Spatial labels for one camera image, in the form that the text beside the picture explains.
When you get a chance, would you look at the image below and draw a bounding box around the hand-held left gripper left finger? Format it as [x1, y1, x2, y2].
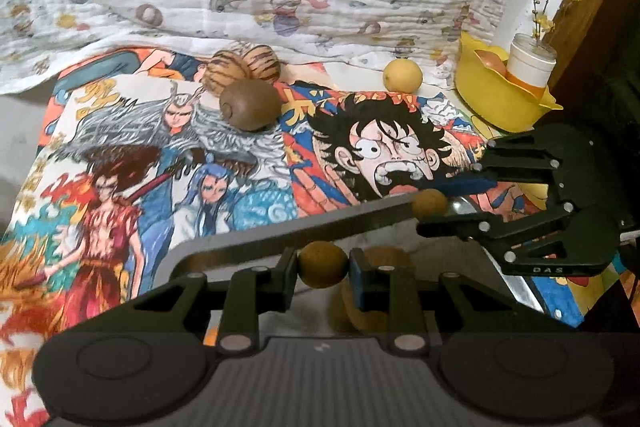
[122, 248, 301, 354]

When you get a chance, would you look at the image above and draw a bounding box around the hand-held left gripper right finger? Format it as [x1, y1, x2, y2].
[350, 248, 523, 354]

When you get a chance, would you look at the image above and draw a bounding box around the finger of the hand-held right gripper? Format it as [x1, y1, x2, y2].
[439, 127, 566, 196]
[415, 202, 576, 260]

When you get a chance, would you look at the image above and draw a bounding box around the small brown longan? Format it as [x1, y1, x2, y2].
[411, 188, 449, 221]
[298, 241, 350, 289]

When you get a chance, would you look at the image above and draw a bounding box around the metal baking tray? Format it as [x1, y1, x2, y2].
[159, 192, 551, 338]

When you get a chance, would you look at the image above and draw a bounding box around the yellow lemon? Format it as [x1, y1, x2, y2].
[382, 58, 424, 94]

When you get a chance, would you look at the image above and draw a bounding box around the brown kiwi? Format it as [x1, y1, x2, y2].
[219, 79, 282, 132]

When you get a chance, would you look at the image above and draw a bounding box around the striped pepino melon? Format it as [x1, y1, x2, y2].
[202, 50, 251, 97]
[242, 44, 281, 83]

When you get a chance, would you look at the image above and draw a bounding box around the yellow plastic bowl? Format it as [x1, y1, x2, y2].
[454, 31, 564, 133]

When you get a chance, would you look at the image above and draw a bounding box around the shouting face anime poster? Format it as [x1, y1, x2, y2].
[280, 82, 586, 328]

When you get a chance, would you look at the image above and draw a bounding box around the white plastic cup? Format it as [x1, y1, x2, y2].
[507, 33, 557, 88]

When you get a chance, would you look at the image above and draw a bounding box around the dragon figures anime poster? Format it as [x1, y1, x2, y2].
[0, 72, 301, 427]

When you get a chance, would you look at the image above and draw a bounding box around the wooden board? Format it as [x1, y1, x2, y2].
[545, 0, 640, 108]

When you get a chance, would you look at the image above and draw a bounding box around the orange fighter anime poster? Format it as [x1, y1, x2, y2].
[50, 47, 221, 108]

